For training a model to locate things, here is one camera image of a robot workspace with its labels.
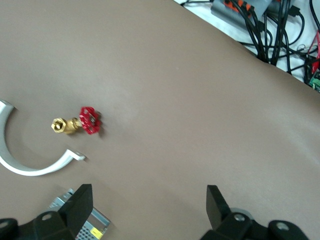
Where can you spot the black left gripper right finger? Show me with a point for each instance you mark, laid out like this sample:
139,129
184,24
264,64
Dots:
225,220

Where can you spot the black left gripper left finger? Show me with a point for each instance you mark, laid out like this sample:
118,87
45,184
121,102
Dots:
62,220

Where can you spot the metal mesh power supply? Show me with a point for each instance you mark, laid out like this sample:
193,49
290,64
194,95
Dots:
97,225

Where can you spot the white curved pipe clamp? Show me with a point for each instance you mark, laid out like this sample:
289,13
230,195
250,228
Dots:
25,172

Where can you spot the brass valve red handwheel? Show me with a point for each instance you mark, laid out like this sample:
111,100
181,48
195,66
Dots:
72,126

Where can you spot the small green circuit board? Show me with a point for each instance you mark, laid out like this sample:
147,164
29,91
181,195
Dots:
315,81

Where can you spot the grey box with orange clips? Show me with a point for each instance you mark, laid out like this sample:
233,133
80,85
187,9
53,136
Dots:
260,5

